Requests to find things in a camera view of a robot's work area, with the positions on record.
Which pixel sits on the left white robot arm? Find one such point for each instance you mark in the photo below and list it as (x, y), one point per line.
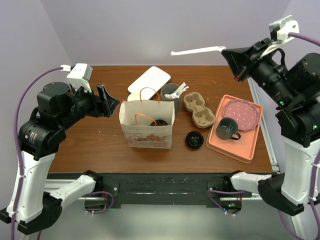
(32, 209)

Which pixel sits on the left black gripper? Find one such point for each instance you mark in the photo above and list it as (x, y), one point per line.
(109, 103)

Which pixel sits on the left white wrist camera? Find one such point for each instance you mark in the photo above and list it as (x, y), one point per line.
(79, 76)

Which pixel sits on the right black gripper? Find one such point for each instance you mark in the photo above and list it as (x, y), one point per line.
(239, 58)

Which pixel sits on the stack of paper cups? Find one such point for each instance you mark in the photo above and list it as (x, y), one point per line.
(134, 97)

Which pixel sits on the dark green mug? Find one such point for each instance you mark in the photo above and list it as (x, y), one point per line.
(227, 129)

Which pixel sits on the pink dotted plate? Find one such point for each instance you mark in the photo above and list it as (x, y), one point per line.
(246, 114)

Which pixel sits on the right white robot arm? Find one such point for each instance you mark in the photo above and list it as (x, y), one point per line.
(296, 92)

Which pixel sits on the cardboard cup carrier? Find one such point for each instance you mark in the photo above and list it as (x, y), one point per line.
(202, 116)

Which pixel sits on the white oblong tray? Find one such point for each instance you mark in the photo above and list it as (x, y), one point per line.
(152, 80)

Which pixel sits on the black coffee cup lid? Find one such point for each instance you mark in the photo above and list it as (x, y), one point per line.
(158, 122)

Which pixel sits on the beige paper takeout bag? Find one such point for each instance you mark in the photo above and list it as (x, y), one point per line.
(136, 116)

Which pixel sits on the white sugar stick packet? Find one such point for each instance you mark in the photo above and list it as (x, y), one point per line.
(198, 50)

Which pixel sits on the salmon pink tray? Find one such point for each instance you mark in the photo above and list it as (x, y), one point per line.
(242, 150)

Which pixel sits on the grey cylindrical holder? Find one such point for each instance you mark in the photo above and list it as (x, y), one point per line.
(170, 88)

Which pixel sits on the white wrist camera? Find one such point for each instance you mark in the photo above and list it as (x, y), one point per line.
(79, 76)
(280, 29)

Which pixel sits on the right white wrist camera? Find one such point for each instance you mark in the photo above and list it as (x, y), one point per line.
(280, 29)

